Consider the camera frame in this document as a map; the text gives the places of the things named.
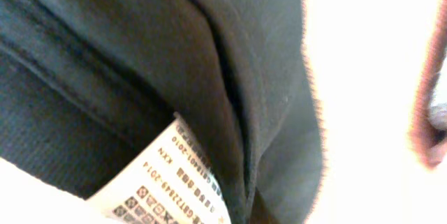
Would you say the black t-shirt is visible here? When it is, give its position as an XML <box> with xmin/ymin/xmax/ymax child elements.
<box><xmin>1</xmin><ymin>0</ymin><xmax>322</xmax><ymax>223</ymax></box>

